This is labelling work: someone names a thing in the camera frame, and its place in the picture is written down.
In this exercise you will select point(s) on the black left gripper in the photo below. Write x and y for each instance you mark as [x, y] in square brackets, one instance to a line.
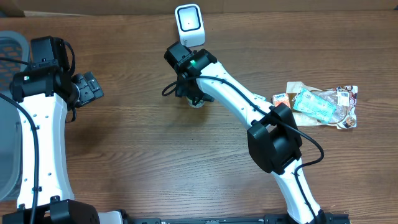
[91, 89]

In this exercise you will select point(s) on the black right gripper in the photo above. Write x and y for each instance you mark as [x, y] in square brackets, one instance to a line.
[184, 91]

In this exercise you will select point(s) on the green lid jar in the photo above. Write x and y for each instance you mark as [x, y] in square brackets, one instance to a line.
[195, 103]

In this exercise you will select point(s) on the orange white tissue pack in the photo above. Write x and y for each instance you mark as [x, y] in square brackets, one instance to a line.
[281, 98]

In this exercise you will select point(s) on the teal tissue pack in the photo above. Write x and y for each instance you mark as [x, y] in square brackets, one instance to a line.
[314, 106]

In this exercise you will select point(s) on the beige plastic pouch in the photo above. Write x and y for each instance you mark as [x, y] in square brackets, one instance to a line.
[343, 97]

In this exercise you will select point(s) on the blue Kleenex tissue pack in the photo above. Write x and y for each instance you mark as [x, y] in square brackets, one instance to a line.
[259, 97]

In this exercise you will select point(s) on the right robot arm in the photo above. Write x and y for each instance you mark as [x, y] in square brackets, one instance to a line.
[274, 140]

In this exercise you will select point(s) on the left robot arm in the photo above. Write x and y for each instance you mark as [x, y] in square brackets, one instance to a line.
[44, 93]

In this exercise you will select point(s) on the white barcode scanner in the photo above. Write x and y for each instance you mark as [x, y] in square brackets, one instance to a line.
[190, 25]

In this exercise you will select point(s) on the grey plastic basket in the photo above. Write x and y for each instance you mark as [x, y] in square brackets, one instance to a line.
[14, 46]

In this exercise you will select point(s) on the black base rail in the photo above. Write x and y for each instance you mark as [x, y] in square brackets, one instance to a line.
[266, 219]

